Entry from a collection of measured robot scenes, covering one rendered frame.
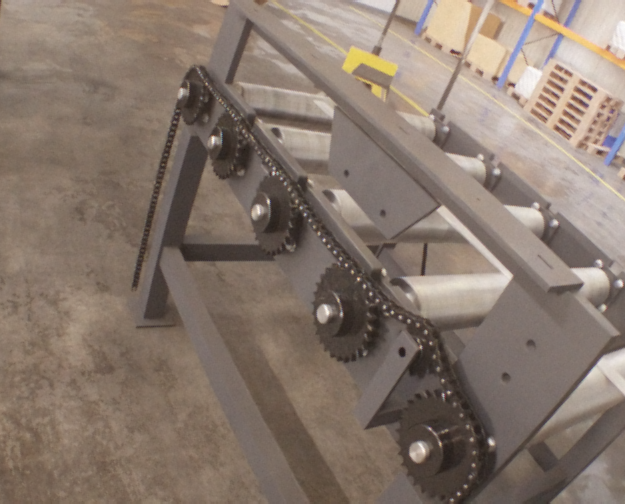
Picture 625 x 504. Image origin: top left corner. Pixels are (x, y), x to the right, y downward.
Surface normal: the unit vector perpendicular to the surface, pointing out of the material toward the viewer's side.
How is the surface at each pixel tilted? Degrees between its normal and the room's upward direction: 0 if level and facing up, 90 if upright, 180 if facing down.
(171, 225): 90
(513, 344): 90
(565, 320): 90
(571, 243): 90
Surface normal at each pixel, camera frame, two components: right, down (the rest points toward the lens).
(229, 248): 0.47, 0.61
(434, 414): -0.81, 0.00
